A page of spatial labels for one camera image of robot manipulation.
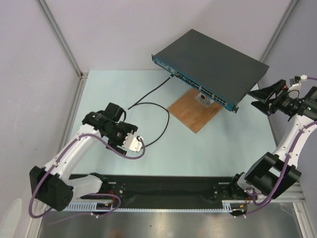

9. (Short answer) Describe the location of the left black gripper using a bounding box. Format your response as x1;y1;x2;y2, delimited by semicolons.
105;121;138;155

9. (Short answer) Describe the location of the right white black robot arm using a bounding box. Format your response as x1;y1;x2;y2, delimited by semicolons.
227;75;317;205

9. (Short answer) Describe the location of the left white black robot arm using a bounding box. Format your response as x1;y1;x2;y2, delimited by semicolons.
29;103;145;211

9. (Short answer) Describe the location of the brown wooden board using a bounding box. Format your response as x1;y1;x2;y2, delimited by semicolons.
167;88;223;134

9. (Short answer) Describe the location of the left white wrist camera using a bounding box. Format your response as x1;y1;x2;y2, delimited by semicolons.
122;133;143;152

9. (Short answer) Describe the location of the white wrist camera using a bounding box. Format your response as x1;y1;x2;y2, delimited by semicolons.
122;133;143;152
288;75;308;94

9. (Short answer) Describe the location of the black cable with plug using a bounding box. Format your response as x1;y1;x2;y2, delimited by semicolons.
127;73;177;148

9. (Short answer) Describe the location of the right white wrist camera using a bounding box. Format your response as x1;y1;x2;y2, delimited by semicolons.
288;75;308;94

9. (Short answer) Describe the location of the blue black network switch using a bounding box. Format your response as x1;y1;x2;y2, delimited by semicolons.
152;29;269;113

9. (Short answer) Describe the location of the metal switch stand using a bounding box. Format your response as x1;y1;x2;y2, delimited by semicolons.
195;93;213;108

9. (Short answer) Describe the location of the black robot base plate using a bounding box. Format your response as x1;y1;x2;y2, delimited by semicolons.
66;174;258;209

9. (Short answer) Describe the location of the left aluminium frame post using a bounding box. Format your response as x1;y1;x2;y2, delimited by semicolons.
36;0;89;80

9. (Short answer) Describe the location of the aluminium frame post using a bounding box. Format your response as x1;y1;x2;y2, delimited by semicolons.
36;0;89;80
260;0;300;63

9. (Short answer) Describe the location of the aluminium frame rail front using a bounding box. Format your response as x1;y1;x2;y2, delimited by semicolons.
34;180;305;203

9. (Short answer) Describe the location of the right aluminium frame post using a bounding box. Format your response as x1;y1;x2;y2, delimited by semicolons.
260;0;300;63

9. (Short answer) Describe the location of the white slotted cable duct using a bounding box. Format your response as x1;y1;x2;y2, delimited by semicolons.
66;200;248;212

